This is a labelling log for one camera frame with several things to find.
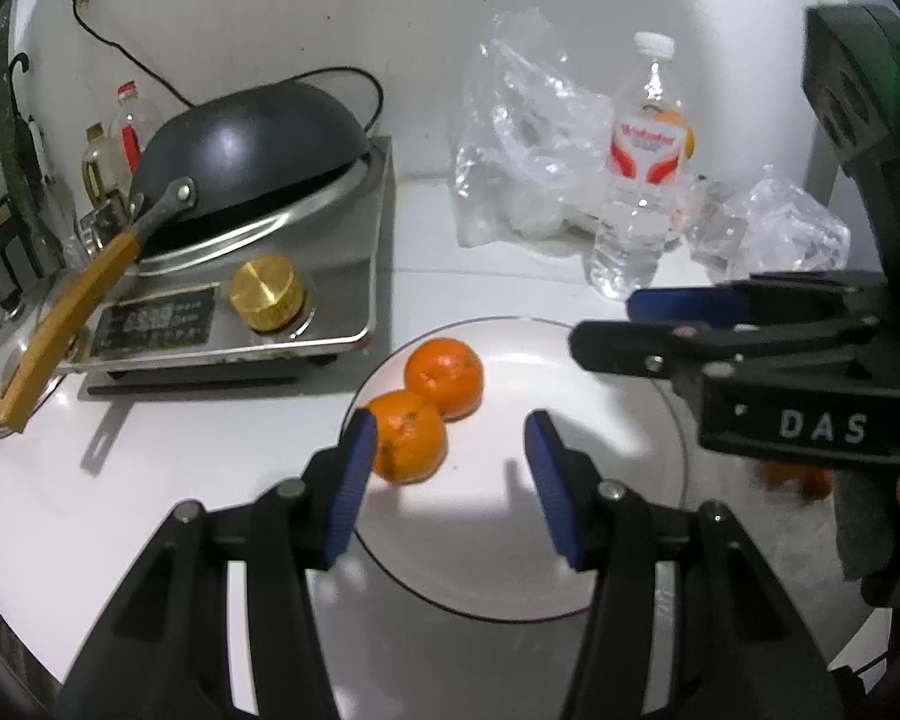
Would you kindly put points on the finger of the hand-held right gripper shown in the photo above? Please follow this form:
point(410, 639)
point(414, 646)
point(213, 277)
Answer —
point(682, 305)
point(615, 349)

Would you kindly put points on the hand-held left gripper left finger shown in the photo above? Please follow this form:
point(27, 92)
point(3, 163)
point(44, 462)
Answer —
point(352, 480)

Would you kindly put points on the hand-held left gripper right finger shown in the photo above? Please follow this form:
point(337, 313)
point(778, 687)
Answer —
point(551, 487)

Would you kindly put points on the mandarin orange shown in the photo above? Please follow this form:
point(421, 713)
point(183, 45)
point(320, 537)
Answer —
point(810, 484)
point(412, 446)
point(444, 379)

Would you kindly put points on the white plate with black rim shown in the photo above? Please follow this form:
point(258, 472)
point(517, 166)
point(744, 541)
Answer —
point(457, 540)

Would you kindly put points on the clear plastic water bottle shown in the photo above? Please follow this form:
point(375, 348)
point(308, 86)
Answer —
point(637, 225)

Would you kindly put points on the crumpled clear plastic bag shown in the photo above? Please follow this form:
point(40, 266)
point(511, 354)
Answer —
point(772, 225)

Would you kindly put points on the brass cooker knob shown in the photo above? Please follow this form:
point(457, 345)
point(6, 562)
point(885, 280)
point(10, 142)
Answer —
point(266, 289)

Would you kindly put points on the steel induction cooker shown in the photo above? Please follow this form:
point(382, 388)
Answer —
point(345, 262)

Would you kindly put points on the yellow cap oil bottle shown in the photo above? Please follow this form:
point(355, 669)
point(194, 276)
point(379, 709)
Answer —
point(101, 165)

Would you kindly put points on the red cap condiment bottle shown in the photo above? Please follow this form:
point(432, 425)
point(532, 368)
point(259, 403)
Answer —
point(131, 135)

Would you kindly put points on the black metal rack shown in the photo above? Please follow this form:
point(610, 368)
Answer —
point(15, 165)

